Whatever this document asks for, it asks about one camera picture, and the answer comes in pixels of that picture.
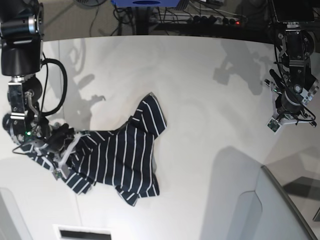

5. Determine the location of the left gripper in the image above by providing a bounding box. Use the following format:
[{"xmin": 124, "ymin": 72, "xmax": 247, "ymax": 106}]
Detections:
[{"xmin": 275, "ymin": 90, "xmax": 303, "ymax": 115}]

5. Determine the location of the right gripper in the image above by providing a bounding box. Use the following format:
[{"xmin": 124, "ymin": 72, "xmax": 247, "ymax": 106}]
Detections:
[{"xmin": 42, "ymin": 123, "xmax": 76, "ymax": 154}]

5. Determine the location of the navy white striped t-shirt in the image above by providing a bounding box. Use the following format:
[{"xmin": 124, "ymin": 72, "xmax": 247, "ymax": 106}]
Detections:
[{"xmin": 28, "ymin": 93, "xmax": 167, "ymax": 206}]

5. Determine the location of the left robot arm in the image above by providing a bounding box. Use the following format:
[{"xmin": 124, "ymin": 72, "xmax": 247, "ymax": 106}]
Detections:
[{"xmin": 268, "ymin": 0, "xmax": 319, "ymax": 122}]

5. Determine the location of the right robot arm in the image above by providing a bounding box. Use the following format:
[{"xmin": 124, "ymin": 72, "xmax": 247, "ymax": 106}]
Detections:
[{"xmin": 0, "ymin": 0, "xmax": 74, "ymax": 157}]

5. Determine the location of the black power strip red light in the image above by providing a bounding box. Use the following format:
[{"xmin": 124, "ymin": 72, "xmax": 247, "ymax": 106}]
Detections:
[{"xmin": 187, "ymin": 14, "xmax": 248, "ymax": 27}]

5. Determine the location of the blue box on stand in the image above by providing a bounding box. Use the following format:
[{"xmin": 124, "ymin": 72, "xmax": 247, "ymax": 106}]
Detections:
[{"xmin": 113, "ymin": 0, "xmax": 180, "ymax": 8}]

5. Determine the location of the black stand pole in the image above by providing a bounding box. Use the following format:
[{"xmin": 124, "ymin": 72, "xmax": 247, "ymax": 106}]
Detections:
[{"xmin": 134, "ymin": 7, "xmax": 152, "ymax": 36}]

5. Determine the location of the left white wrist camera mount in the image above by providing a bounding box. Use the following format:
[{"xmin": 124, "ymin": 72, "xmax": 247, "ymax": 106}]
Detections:
[{"xmin": 264, "ymin": 79, "xmax": 317, "ymax": 134}]

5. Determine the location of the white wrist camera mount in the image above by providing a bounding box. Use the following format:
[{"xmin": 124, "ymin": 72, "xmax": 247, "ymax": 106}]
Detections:
[
  {"xmin": 31, "ymin": 130, "xmax": 89, "ymax": 183},
  {"xmin": 264, "ymin": 79, "xmax": 317, "ymax": 134}
]

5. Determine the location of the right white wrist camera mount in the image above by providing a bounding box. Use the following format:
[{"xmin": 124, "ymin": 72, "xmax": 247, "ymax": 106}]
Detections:
[{"xmin": 31, "ymin": 130, "xmax": 89, "ymax": 183}]

